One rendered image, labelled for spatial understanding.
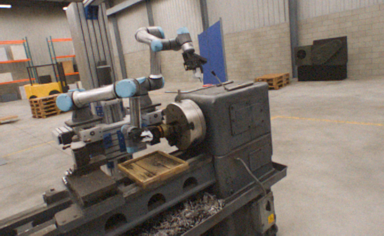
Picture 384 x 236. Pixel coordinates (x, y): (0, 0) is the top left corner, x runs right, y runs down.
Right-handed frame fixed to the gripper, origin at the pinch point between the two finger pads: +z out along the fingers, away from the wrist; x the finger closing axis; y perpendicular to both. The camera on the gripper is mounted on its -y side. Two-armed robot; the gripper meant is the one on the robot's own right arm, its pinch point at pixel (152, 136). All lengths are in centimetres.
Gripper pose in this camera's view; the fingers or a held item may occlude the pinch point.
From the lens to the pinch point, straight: 152.3
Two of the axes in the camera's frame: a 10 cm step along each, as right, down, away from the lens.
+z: 6.1, 0.7, -7.9
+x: -1.3, -9.7, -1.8
